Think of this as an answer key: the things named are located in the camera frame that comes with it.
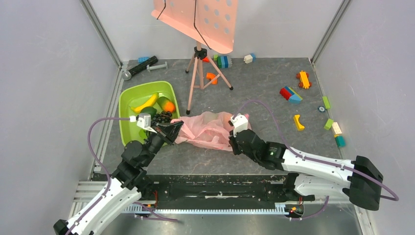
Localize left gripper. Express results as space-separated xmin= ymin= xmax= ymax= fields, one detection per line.
xmin=142 ymin=120 xmax=184 ymax=166

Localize pink plastic bag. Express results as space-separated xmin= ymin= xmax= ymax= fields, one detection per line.
xmin=171 ymin=112 xmax=233 ymax=152

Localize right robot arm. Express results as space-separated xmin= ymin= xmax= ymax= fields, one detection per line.
xmin=229 ymin=129 xmax=383 ymax=211

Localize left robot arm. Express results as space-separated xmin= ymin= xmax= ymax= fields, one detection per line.
xmin=53 ymin=115 xmax=184 ymax=235

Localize fake black grapes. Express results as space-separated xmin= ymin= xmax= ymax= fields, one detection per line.
xmin=152 ymin=111 xmax=172 ymax=123

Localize fake mango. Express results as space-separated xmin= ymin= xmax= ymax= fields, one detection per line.
xmin=157 ymin=96 xmax=176 ymax=113

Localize fake lime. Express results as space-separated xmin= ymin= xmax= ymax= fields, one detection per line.
xmin=140 ymin=106 xmax=157 ymax=118

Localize fake banana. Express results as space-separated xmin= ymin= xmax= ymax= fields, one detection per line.
xmin=130 ymin=93 xmax=159 ymax=114

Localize green plastic basin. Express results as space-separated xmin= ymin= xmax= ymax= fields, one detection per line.
xmin=118 ymin=81 xmax=180 ymax=145

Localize grey syringe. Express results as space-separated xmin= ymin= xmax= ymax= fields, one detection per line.
xmin=146 ymin=62 xmax=168 ymax=72

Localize orange curved brick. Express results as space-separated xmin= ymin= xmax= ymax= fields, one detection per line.
xmin=206 ymin=72 xmax=218 ymax=85

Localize black microphone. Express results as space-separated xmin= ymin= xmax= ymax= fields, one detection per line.
xmin=121 ymin=56 xmax=158 ymax=81

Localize blue toy brick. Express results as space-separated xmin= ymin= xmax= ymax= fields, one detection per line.
xmin=138 ymin=56 xmax=150 ymax=64

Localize green blue brick stack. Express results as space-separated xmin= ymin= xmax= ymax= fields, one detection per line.
xmin=213 ymin=54 xmax=232 ymax=69

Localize white blue brick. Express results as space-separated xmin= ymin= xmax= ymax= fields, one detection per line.
xmin=243 ymin=53 xmax=256 ymax=64

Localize pink music stand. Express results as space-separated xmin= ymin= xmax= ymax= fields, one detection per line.
xmin=151 ymin=0 xmax=238 ymax=115

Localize red blue brick house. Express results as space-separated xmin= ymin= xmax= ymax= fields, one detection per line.
xmin=279 ymin=86 xmax=303 ymax=104

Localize yellow curved brick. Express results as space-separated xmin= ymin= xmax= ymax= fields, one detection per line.
xmin=293 ymin=115 xmax=305 ymax=131

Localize yellow toy car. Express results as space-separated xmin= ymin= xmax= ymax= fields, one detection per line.
xmin=296 ymin=70 xmax=312 ymax=89

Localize small blue wheel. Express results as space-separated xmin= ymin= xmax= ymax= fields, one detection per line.
xmin=318 ymin=106 xmax=326 ymax=113

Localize green small brick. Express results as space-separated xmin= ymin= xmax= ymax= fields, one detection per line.
xmin=323 ymin=118 xmax=334 ymax=130

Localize green flat brick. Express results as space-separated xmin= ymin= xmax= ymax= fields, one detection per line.
xmin=322 ymin=96 xmax=331 ymax=110

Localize white teal brick stack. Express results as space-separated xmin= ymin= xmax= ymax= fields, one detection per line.
xmin=331 ymin=122 xmax=346 ymax=148

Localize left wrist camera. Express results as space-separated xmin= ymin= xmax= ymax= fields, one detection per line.
xmin=129 ymin=113 xmax=152 ymax=131

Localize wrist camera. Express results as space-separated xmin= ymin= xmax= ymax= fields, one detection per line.
xmin=129 ymin=113 xmax=152 ymax=131
xmin=229 ymin=114 xmax=249 ymax=137

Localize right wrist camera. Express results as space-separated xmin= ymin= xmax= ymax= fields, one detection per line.
xmin=229 ymin=114 xmax=249 ymax=137

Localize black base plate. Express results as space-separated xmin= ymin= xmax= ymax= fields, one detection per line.
xmin=138 ymin=173 xmax=315 ymax=211

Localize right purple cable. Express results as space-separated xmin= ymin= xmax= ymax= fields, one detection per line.
xmin=236 ymin=99 xmax=399 ymax=222

